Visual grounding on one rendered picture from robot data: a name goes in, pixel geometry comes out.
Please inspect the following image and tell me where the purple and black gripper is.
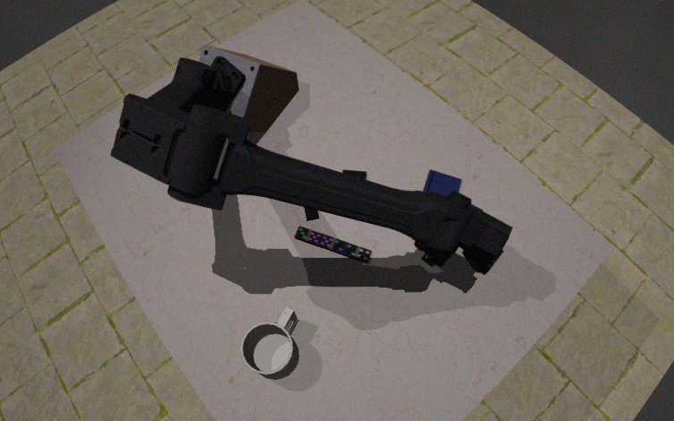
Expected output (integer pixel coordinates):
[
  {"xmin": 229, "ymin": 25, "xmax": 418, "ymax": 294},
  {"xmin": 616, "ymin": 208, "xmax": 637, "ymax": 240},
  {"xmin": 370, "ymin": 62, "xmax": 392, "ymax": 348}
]
[{"xmin": 414, "ymin": 241, "xmax": 449, "ymax": 267}]

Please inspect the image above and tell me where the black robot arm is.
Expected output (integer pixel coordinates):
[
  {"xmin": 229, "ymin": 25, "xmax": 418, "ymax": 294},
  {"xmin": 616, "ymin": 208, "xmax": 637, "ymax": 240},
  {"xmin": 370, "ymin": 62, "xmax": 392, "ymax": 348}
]
[{"xmin": 110, "ymin": 56, "xmax": 513, "ymax": 275}]

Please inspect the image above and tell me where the black domino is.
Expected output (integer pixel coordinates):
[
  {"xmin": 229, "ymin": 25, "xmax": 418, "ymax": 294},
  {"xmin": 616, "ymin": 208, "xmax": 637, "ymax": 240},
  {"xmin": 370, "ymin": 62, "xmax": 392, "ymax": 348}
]
[
  {"xmin": 342, "ymin": 170, "xmax": 367, "ymax": 180},
  {"xmin": 304, "ymin": 207, "xmax": 319, "ymax": 221},
  {"xmin": 294, "ymin": 227, "xmax": 323, "ymax": 246},
  {"xmin": 421, "ymin": 253, "xmax": 434, "ymax": 267},
  {"xmin": 318, "ymin": 234, "xmax": 347, "ymax": 255},
  {"xmin": 342, "ymin": 242, "xmax": 372, "ymax": 263}
]

